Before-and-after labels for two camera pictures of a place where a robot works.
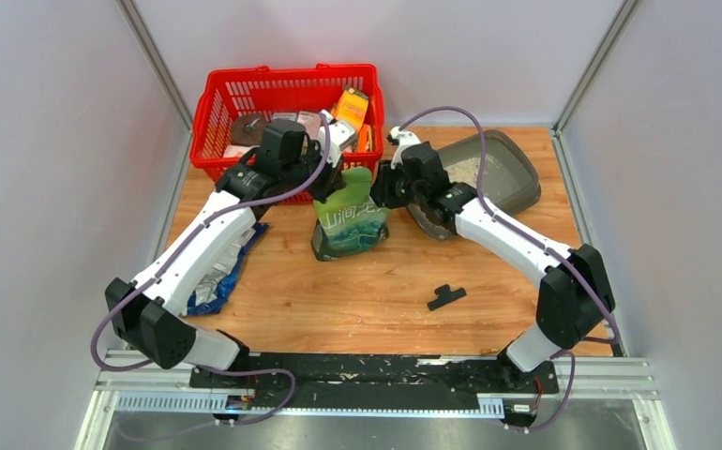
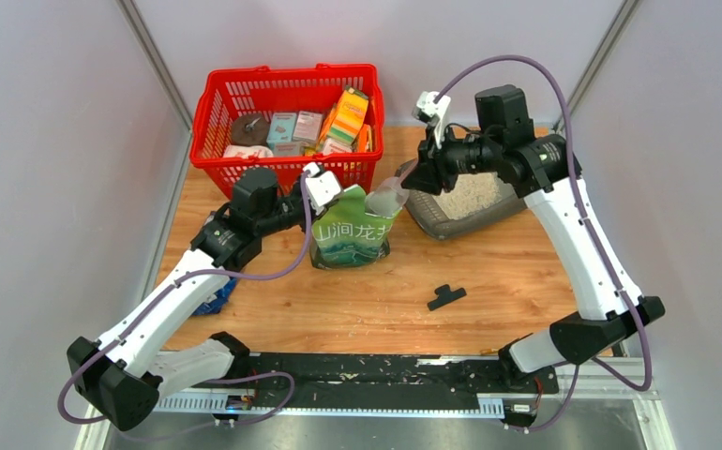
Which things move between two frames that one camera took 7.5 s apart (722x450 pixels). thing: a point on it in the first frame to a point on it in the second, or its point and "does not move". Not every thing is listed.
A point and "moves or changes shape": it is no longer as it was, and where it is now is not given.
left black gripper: x=332 y=182 to x=298 y=191
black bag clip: x=445 y=295 does not move
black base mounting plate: x=373 y=379 does not move
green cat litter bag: x=350 y=222 moves or changes shape
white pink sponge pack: x=237 y=151 does not move
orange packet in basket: x=365 y=139 does not move
